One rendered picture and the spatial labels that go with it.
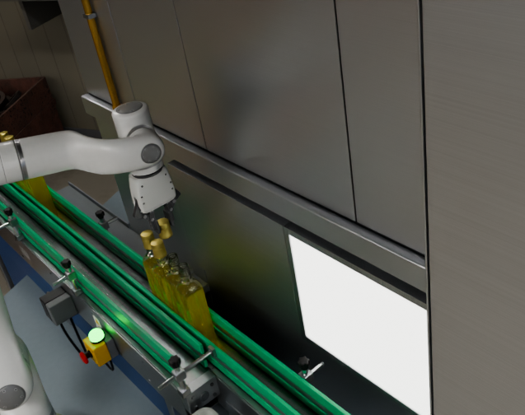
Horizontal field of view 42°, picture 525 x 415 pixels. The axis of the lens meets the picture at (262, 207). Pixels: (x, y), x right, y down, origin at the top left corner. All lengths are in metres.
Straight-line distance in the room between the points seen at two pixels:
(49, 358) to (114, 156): 1.16
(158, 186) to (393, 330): 0.65
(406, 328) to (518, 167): 0.88
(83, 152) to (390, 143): 0.69
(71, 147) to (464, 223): 1.11
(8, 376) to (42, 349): 0.82
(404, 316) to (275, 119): 0.46
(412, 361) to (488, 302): 0.82
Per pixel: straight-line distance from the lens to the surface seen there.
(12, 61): 5.92
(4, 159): 1.54
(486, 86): 0.50
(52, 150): 1.55
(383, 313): 1.39
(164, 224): 1.72
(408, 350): 1.41
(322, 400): 1.61
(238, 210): 1.63
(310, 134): 1.32
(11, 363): 1.75
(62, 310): 2.32
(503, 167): 0.52
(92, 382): 2.36
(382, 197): 1.25
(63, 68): 5.57
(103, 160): 1.51
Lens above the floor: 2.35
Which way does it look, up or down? 33 degrees down
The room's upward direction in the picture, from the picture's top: 11 degrees counter-clockwise
